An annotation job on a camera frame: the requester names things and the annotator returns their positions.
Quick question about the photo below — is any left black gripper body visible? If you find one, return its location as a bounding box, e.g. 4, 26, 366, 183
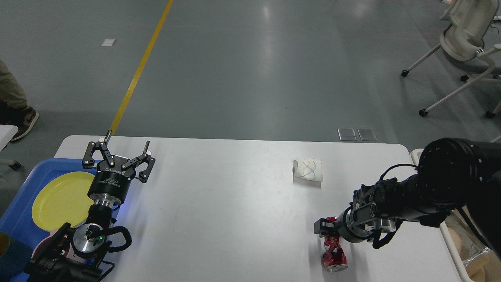
87, 157, 135, 206

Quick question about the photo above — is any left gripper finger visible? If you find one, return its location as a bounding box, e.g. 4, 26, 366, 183
123, 141, 156, 184
82, 130, 116, 171

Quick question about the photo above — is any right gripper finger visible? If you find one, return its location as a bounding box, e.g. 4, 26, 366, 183
314, 219, 340, 238

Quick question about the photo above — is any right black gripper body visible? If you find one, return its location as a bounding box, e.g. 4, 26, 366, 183
335, 208, 372, 243

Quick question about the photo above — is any crushed red can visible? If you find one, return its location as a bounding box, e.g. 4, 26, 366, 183
320, 228, 348, 272

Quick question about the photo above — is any yellow plate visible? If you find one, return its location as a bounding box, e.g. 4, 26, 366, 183
31, 172, 94, 231

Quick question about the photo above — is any pink mug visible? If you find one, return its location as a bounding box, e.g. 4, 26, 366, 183
31, 229, 65, 259

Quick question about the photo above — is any dark teal mug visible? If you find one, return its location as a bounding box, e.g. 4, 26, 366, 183
0, 232, 33, 282

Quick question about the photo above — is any brown paper bag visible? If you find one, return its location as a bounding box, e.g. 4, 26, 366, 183
465, 252, 501, 282

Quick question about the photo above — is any brown paper wad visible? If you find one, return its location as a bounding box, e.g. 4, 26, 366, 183
447, 227, 471, 260

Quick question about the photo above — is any aluminium foil tray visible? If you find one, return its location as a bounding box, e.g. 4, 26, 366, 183
445, 210, 490, 265

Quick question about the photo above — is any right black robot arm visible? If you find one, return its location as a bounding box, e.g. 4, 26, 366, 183
314, 138, 501, 257

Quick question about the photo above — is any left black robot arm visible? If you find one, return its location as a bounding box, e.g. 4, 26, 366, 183
24, 130, 156, 282

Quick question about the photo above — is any white side table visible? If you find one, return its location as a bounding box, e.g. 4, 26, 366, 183
0, 125, 22, 171

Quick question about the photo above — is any blue plastic tray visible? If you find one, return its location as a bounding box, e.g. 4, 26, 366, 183
1, 158, 85, 249

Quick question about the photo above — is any person in khaki trousers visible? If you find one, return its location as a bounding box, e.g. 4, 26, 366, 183
0, 60, 40, 142

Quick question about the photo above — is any metal floor plate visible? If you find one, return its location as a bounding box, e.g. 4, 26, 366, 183
337, 127, 357, 141
357, 127, 378, 141

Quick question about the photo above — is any beige plastic bin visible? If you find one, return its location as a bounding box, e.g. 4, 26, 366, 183
410, 148, 501, 282

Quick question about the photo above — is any white office chair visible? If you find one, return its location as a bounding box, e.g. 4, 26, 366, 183
401, 0, 500, 117

